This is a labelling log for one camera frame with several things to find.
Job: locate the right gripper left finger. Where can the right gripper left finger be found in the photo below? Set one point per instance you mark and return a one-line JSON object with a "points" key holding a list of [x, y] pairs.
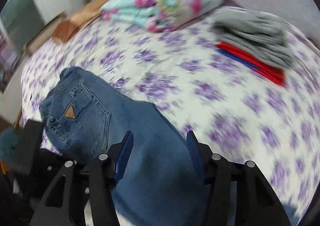
{"points": [[74, 185]]}

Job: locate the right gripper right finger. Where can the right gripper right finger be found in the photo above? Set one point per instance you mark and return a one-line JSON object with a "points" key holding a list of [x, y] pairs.
{"points": [[239, 193]]}

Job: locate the blue denim jeans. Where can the blue denim jeans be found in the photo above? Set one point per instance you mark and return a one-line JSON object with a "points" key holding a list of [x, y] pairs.
{"points": [[85, 116]]}

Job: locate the teal fuzzy sleeve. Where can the teal fuzzy sleeve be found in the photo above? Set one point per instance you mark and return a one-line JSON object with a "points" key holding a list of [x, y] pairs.
{"points": [[8, 142]]}

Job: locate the purple floral bed sheet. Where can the purple floral bed sheet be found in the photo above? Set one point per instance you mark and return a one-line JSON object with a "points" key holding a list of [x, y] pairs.
{"points": [[239, 113]]}

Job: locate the folded red blue garment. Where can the folded red blue garment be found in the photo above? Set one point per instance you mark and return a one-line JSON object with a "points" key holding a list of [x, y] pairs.
{"points": [[273, 74]]}

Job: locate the brown wooden headboard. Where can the brown wooden headboard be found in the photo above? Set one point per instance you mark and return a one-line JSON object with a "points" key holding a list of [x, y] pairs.
{"points": [[76, 22]]}

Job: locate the folded grey garment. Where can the folded grey garment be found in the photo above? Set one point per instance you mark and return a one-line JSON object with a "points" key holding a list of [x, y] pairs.
{"points": [[261, 34]]}

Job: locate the teal pink floral blanket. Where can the teal pink floral blanket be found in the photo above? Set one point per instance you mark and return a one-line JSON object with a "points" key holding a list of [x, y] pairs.
{"points": [[157, 15]]}

